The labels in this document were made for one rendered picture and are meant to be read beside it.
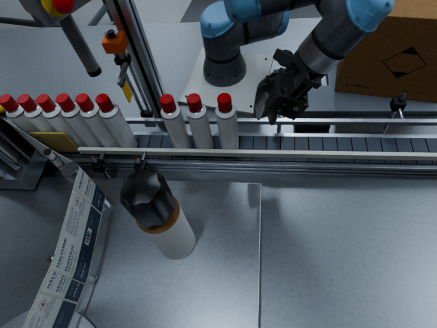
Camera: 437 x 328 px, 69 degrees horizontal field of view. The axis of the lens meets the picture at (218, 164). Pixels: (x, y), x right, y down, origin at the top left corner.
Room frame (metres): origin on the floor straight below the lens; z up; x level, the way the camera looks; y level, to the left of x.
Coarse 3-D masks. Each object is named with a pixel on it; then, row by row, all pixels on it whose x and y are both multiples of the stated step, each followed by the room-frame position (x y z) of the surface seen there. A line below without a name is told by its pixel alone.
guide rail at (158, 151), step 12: (228, 156) 0.47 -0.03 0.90; (240, 156) 0.46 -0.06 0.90; (252, 156) 0.46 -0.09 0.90; (264, 156) 0.45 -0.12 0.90; (276, 156) 0.44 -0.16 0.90; (288, 156) 0.43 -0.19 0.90; (300, 156) 0.43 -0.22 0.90; (312, 156) 0.42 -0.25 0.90; (324, 156) 0.41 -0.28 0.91; (336, 156) 0.40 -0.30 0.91; (348, 156) 0.40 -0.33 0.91; (360, 156) 0.39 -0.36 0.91; (372, 156) 0.38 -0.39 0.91; (384, 156) 0.37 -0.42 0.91; (396, 156) 0.37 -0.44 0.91; (408, 156) 0.36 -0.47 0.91; (420, 156) 0.35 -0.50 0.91; (432, 156) 0.35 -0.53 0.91
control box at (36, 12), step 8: (24, 0) 0.62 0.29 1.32; (32, 0) 0.59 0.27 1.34; (40, 0) 0.58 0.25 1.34; (48, 0) 0.59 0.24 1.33; (80, 0) 0.62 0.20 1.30; (88, 0) 0.63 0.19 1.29; (24, 8) 0.65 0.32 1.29; (32, 8) 0.61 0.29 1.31; (40, 8) 0.58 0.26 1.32; (48, 8) 0.58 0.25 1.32; (40, 16) 0.60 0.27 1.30; (48, 16) 0.58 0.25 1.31; (56, 16) 0.59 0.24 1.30; (64, 16) 0.59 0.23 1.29; (48, 24) 0.58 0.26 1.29
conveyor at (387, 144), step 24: (144, 144) 0.58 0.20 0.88; (168, 144) 0.56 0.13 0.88; (192, 144) 0.55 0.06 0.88; (216, 144) 0.53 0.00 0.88; (240, 144) 0.52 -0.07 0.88; (264, 144) 0.50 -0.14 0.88; (288, 144) 0.48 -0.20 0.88; (312, 144) 0.47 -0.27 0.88; (336, 144) 0.45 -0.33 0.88; (360, 144) 0.44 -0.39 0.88; (384, 144) 0.43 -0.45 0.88; (408, 144) 0.41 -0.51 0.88; (432, 144) 0.40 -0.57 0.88
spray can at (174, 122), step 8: (168, 96) 0.55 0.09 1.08; (168, 104) 0.53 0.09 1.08; (176, 104) 0.56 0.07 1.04; (168, 112) 0.53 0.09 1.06; (176, 112) 0.53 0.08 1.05; (168, 120) 0.52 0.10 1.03; (176, 120) 0.52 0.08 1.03; (168, 128) 0.52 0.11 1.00; (176, 128) 0.52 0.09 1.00; (184, 128) 0.53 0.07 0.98; (176, 136) 0.52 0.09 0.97; (184, 136) 0.52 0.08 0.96; (176, 144) 0.52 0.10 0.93; (184, 144) 0.52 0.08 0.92
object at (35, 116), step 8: (24, 96) 0.64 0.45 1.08; (24, 104) 0.62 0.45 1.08; (32, 104) 0.63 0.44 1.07; (24, 112) 0.63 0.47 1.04; (32, 112) 0.62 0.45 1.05; (40, 112) 0.63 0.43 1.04; (32, 120) 0.61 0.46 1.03; (40, 120) 0.62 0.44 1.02; (40, 128) 0.61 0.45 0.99; (48, 128) 0.62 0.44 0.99
